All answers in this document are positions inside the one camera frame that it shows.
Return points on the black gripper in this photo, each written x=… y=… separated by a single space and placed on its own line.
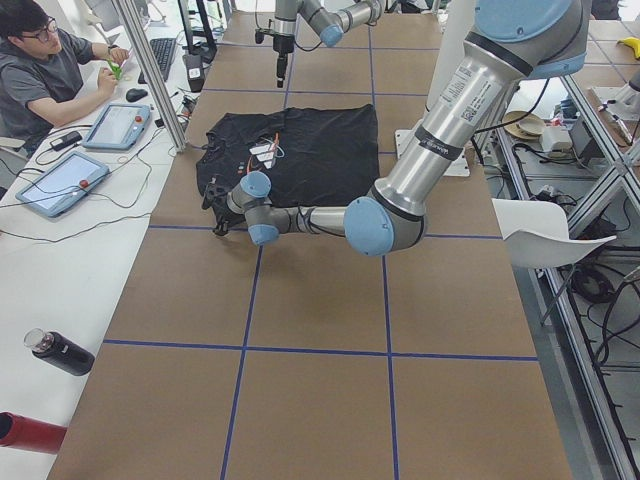
x=282 y=44
x=220 y=216

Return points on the black graphic t-shirt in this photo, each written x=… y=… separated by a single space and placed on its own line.
x=313 y=157

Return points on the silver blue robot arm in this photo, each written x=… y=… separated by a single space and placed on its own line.
x=329 y=26
x=507 y=42

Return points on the black keyboard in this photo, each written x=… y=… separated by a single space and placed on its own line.
x=163 y=50

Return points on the upper teach pendant tablet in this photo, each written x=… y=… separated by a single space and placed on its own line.
x=118 y=127

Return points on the teach pendant tablet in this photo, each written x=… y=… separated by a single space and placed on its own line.
x=118 y=127
x=60 y=188

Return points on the black computer mouse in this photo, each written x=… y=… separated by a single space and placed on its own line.
x=135 y=94

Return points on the lower teach pendant tablet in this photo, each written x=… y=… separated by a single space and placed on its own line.
x=60 y=188

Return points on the black water bottle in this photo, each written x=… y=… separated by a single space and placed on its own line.
x=57 y=350

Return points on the seated man grey shirt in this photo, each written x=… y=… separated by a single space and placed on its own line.
x=40 y=73

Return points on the red water bottle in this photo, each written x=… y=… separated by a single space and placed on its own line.
x=24 y=433

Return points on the white plastic chair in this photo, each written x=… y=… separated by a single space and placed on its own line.
x=536 y=234

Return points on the aluminium frame post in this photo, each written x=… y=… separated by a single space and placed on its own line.
x=149 y=67

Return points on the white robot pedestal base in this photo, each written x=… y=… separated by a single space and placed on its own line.
x=437 y=139

